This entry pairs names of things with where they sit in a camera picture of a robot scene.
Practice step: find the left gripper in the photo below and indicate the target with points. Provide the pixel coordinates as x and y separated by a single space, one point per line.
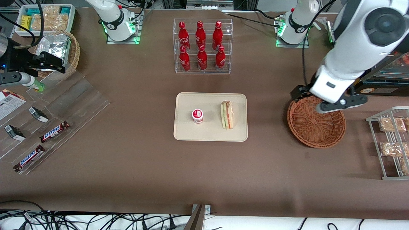
299 91

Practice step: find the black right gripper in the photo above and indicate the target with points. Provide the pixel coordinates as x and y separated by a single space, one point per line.
19 58

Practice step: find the triangle sandwich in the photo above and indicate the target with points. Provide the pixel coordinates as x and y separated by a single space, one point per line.
227 116

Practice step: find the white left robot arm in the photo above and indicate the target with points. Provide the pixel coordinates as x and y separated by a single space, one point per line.
361 48

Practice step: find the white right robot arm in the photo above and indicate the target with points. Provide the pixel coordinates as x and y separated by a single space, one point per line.
111 16

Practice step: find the light wicker basket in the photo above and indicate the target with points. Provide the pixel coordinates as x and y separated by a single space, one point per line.
75 51

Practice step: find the brown wicker basket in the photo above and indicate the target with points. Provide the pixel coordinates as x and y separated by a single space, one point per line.
319 131

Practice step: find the cream plastic tray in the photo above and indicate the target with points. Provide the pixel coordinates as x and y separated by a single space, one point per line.
211 131

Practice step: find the clear bag of crackers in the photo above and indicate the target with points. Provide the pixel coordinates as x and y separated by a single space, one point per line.
405 166
51 24
391 149
407 123
392 124
50 11

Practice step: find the yellow snack box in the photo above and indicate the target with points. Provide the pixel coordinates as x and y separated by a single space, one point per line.
26 23

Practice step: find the clear acrylic stepped display stand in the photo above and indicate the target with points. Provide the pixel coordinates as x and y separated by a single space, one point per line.
80 102

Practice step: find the small black white packet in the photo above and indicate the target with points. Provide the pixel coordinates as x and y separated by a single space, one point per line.
38 114
14 132

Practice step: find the white plastic snack bin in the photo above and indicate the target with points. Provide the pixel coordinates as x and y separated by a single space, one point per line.
17 19

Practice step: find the teal snack packet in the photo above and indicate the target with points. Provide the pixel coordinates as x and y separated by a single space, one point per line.
65 10
33 11

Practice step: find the white orange carton box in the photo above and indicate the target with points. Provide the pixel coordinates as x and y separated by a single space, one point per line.
9 103

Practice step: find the Snickers chocolate bar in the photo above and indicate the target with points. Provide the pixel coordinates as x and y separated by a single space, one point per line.
29 158
54 131

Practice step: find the black display case appliance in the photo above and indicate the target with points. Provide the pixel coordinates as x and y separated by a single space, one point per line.
383 88

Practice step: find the red Coca-Cola bottle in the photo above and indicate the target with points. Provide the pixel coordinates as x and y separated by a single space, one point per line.
182 33
184 59
202 59
220 59
200 33
217 33

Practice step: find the red white yogurt cup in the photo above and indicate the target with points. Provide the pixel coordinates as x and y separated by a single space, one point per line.
197 115

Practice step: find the clear acrylic bottle rack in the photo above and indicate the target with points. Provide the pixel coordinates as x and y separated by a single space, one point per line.
193 68

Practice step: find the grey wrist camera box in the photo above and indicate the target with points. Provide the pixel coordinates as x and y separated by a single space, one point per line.
16 79

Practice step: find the grey metal camera post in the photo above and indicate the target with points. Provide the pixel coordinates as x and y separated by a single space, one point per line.
196 222

